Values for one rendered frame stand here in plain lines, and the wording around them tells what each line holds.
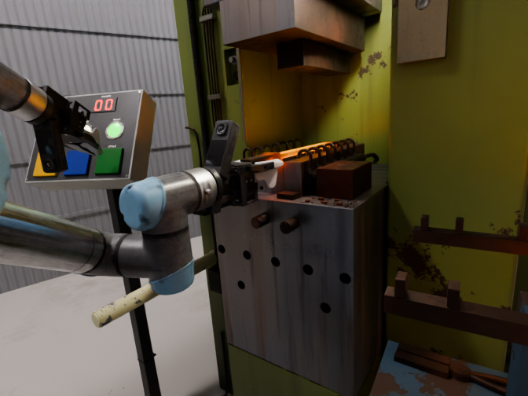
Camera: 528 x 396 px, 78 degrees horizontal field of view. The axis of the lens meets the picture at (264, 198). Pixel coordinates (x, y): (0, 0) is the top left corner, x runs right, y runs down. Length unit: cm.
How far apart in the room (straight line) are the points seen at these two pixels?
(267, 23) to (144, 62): 234
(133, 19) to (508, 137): 280
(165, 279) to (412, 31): 66
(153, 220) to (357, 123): 85
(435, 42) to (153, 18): 266
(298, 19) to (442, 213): 52
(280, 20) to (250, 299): 66
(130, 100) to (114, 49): 198
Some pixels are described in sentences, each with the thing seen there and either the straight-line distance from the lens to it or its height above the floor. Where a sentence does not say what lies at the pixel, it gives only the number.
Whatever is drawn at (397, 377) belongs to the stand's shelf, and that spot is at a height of 66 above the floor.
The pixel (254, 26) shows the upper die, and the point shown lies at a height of 129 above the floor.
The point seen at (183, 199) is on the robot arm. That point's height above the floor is 98.
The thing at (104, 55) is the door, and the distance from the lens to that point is 300.
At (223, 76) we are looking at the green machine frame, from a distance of 105.
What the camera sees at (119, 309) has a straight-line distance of 100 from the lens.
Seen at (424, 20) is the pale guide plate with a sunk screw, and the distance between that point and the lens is 79.
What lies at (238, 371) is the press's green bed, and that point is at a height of 39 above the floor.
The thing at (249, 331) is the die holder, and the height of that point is 54.
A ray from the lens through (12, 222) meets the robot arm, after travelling 48.
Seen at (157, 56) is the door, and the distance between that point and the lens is 312.
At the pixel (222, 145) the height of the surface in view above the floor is 105.
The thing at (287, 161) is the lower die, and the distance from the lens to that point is 77.
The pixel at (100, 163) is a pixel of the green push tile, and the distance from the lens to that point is 101.
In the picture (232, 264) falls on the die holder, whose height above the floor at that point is 73.
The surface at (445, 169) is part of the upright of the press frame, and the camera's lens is 80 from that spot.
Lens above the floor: 110
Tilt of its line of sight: 14 degrees down
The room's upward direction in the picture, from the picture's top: 4 degrees counter-clockwise
